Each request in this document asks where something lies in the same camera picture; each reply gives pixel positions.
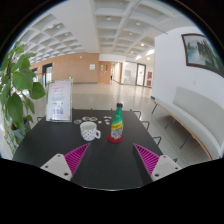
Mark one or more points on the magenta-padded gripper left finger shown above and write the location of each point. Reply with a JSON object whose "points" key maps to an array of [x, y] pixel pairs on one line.
{"points": [[75, 158]]}

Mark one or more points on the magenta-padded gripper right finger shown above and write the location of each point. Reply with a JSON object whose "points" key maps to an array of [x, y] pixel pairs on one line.
{"points": [[150, 160]]}

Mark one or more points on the green drink bottle yellow label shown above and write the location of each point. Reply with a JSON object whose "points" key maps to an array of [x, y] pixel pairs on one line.
{"points": [[117, 125]]}

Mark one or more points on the white polka dot mug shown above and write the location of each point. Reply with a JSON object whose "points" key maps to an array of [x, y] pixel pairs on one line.
{"points": [[88, 131]]}

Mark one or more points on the round colourful badge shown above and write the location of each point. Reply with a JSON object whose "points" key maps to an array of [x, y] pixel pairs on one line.
{"points": [[93, 118], [86, 118], [77, 121]]}

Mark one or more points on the black metal chairs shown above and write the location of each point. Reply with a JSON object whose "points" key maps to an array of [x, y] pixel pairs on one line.
{"points": [[146, 122], [40, 117]]}

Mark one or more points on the flat round red coaster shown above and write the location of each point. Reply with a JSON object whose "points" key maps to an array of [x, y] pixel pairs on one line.
{"points": [[114, 140]]}

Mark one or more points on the long white bench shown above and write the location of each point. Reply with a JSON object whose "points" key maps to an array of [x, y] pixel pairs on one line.
{"points": [[190, 116]]}

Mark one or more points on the clear acrylic sign stand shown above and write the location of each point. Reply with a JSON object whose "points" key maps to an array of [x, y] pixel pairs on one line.
{"points": [[59, 100]]}

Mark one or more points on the potted green leafy plant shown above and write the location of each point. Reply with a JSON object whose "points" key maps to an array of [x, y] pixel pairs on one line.
{"points": [[15, 106]]}

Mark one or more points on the framed landscape picture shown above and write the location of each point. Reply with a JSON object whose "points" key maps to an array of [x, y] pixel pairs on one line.
{"points": [[203, 53]]}

